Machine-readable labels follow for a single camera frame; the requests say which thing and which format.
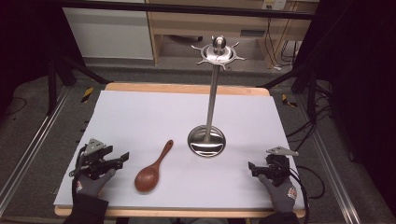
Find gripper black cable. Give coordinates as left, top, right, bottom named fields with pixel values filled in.
left=70, top=145, right=89, bottom=200
left=288, top=167, right=312, bottom=224

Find person's left hand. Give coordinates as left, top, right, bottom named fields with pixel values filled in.
left=74, top=168, right=117, bottom=199

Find light wooden desk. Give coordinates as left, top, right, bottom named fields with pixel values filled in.
left=145, top=0, right=319, bottom=70

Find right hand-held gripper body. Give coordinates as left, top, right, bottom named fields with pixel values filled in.
left=263, top=146, right=300, bottom=188

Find brown wooden spoon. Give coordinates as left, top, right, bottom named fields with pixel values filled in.
left=134, top=139, right=175, bottom=194

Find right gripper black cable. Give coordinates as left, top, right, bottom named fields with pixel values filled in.
left=288, top=167, right=312, bottom=224

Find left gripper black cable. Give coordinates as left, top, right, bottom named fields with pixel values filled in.
left=70, top=145, right=89, bottom=200

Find black metal frame stand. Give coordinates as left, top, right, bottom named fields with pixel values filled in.
left=256, top=61, right=319, bottom=123
left=46, top=54, right=110, bottom=117

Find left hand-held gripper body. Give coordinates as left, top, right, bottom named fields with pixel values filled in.
left=70, top=137, right=117, bottom=182

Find wooden table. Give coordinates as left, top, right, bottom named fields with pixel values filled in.
left=54, top=81, right=306, bottom=218

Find aluminium floor rail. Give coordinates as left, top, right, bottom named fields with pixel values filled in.
left=0, top=86, right=73, bottom=217
left=294, top=92, right=363, bottom=224

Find yellow black floor tape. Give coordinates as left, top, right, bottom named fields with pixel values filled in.
left=80, top=86, right=95, bottom=105
left=281, top=93, right=299, bottom=108

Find black horizontal frame bar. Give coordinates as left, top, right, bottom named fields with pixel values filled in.
left=58, top=0, right=316, bottom=21

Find white wall socket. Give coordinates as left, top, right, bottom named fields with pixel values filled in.
left=262, top=0, right=288, bottom=11

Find black looped floor cable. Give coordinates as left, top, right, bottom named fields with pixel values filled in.
left=294, top=164, right=327, bottom=200

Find black cables under desk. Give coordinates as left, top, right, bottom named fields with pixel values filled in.
left=263, top=17, right=301, bottom=71

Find steel utensil stand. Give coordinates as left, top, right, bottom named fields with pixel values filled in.
left=186, top=35, right=248, bottom=159

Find white table mat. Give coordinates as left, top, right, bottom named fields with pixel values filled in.
left=53, top=90, right=306, bottom=211

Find black floor cables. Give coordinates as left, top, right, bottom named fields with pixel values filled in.
left=285, top=81, right=333, bottom=152

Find white cabinet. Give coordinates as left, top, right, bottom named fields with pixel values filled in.
left=62, top=7, right=155, bottom=61

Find black curtain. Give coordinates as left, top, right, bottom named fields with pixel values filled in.
left=293, top=0, right=396, bottom=217
left=0, top=0, right=86, bottom=117

